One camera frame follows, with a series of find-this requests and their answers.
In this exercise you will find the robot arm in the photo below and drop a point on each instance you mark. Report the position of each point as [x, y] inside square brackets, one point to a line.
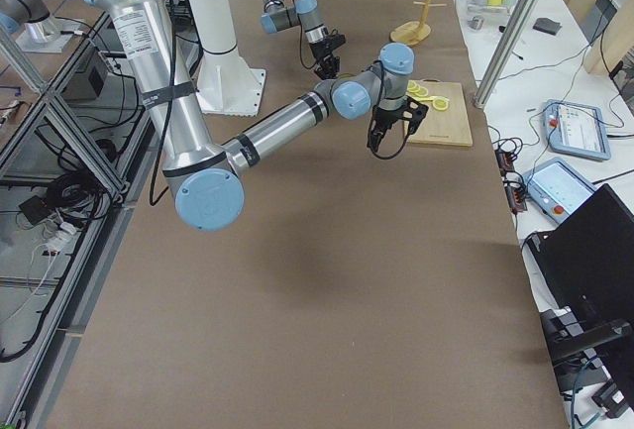
[280, 15]
[204, 177]

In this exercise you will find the clear plastic tray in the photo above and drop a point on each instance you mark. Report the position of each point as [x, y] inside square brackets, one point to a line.
[484, 8]

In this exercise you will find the lemon slice top right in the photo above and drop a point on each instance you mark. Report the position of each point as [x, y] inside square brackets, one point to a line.
[411, 84]

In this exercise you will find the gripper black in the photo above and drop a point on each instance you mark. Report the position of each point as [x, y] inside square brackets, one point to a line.
[385, 116]
[322, 49]

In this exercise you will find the lemon slice middle overlapped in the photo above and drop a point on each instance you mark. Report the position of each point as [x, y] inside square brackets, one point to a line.
[420, 91]

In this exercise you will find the near teach pendant tablet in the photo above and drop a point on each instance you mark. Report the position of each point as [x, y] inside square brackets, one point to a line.
[557, 188]

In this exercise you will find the black orange usb hub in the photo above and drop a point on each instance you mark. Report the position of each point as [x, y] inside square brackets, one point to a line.
[512, 181]

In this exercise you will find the bamboo cutting board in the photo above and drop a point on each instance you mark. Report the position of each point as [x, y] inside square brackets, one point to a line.
[444, 128]

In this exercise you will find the black monitor with stand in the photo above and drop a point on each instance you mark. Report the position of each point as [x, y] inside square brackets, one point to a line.
[587, 263]

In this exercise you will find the small metal cylinder weight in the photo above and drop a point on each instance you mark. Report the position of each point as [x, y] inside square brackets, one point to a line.
[476, 22]

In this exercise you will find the aluminium side frame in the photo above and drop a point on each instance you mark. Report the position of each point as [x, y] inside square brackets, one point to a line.
[76, 147]

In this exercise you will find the far teach pendant tablet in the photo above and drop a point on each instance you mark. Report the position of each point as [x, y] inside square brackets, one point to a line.
[576, 129]

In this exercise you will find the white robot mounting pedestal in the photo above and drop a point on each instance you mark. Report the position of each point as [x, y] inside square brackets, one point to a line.
[225, 82]

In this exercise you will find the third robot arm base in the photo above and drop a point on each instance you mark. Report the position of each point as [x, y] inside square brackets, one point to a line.
[42, 33]

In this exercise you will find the teach pendant tablet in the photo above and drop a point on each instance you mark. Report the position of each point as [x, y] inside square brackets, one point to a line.
[557, 188]
[576, 129]

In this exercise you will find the small black square pad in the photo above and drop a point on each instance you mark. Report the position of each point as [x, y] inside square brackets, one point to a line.
[547, 26]

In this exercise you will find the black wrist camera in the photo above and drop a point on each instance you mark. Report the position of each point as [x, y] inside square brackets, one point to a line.
[335, 40]
[413, 114]

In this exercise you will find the lemon slice on knife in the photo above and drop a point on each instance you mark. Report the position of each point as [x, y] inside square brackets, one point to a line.
[440, 103]

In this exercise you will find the aluminium frame post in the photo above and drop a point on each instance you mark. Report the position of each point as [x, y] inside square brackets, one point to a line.
[502, 53]

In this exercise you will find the yellow plastic knife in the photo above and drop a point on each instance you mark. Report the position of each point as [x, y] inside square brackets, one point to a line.
[423, 98]

